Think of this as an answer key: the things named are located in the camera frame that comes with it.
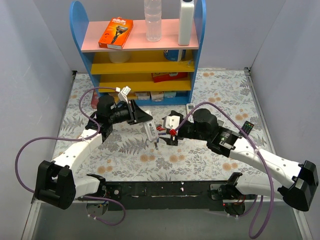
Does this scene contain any white remote control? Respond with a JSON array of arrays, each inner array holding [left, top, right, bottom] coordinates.
[[143, 110, 159, 143]]

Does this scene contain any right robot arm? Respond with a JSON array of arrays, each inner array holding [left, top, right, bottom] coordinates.
[[163, 108, 319, 212]]

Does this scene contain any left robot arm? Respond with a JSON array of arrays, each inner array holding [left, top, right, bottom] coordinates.
[[34, 95, 157, 210]]

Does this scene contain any white AC remote near shelf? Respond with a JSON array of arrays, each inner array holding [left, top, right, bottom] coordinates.
[[186, 103, 196, 117]]

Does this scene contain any black TV remote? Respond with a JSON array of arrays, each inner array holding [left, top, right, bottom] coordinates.
[[241, 120, 255, 135]]

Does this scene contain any red AAA battery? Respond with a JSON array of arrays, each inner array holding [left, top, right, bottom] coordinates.
[[156, 125, 166, 132]]

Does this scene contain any floral table mat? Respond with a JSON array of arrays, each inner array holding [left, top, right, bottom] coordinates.
[[53, 69, 272, 181]]

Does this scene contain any light blue tissue pack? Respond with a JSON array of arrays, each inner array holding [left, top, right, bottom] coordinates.
[[163, 91, 177, 99]]

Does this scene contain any red flat box on shelf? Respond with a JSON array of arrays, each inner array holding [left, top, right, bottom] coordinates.
[[151, 72, 188, 83]]

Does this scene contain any blue wooden shelf unit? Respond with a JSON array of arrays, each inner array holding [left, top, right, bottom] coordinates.
[[69, 0, 207, 106]]

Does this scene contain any white cup on shelf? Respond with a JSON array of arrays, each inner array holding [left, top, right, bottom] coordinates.
[[108, 51, 131, 64]]

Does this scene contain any blue white round container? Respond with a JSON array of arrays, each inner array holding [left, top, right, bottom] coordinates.
[[163, 49, 186, 62]]

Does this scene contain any black base bar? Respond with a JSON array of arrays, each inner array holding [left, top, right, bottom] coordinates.
[[77, 180, 247, 213]]

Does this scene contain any orange Gillette razor box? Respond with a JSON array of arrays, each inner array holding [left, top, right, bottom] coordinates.
[[98, 17, 134, 50]]

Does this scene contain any clear plastic water bottle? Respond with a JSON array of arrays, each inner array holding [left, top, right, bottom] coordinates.
[[144, 0, 162, 42]]

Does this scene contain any white tall bottle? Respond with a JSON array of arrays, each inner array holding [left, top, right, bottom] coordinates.
[[178, 0, 195, 46]]

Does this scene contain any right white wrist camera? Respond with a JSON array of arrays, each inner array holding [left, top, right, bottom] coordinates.
[[162, 110, 184, 134]]

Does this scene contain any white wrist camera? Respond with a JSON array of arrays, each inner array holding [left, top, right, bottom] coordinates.
[[115, 86, 131, 103], [162, 110, 184, 134]]

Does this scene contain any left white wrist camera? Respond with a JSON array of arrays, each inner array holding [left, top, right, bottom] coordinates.
[[115, 86, 131, 103]]

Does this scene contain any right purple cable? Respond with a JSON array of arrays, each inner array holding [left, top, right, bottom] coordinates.
[[174, 101, 276, 239]]

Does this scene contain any purple cable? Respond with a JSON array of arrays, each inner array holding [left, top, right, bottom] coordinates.
[[174, 101, 276, 239], [14, 86, 127, 227]]

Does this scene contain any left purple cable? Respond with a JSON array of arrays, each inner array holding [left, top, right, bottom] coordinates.
[[14, 86, 127, 227]]

